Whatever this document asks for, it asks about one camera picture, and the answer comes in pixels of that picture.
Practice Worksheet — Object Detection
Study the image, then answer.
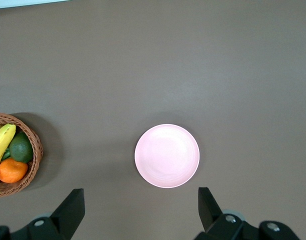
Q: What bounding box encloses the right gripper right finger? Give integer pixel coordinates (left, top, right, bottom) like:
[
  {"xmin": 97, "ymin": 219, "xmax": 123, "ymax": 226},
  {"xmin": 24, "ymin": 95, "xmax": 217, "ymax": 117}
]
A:
[{"xmin": 194, "ymin": 186, "xmax": 302, "ymax": 240}]

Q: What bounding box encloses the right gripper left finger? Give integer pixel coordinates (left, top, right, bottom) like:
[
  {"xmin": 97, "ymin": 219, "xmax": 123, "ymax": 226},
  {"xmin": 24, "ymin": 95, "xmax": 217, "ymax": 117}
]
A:
[{"xmin": 10, "ymin": 188, "xmax": 86, "ymax": 240}]

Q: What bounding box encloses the yellow banana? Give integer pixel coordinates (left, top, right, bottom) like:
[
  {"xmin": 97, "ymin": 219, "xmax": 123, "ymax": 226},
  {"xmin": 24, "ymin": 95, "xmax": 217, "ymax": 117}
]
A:
[{"xmin": 0, "ymin": 123, "xmax": 17, "ymax": 197}]

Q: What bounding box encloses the orange mandarin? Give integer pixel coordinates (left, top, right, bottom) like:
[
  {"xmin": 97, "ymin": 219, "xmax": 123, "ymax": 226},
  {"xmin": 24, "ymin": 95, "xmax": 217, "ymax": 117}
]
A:
[{"xmin": 0, "ymin": 158, "xmax": 29, "ymax": 184}]

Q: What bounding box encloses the brown wicker basket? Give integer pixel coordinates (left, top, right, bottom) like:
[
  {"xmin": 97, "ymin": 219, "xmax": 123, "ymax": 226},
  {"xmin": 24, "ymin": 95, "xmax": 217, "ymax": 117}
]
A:
[{"xmin": 0, "ymin": 112, "xmax": 44, "ymax": 200}]

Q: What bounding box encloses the pink round plate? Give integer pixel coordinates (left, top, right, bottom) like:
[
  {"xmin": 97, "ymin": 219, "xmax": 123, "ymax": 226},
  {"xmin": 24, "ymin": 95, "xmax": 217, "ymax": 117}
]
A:
[{"xmin": 134, "ymin": 123, "xmax": 201, "ymax": 189}]

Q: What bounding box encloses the green avocado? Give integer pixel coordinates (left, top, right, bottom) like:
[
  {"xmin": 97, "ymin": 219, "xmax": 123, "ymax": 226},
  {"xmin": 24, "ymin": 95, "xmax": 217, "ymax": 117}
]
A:
[{"xmin": 9, "ymin": 131, "xmax": 34, "ymax": 164}]

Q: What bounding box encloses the brown table cover sheet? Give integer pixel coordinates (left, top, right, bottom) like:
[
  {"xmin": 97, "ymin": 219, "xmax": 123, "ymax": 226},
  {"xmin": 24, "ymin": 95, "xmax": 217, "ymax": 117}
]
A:
[{"xmin": 0, "ymin": 0, "xmax": 306, "ymax": 240}]

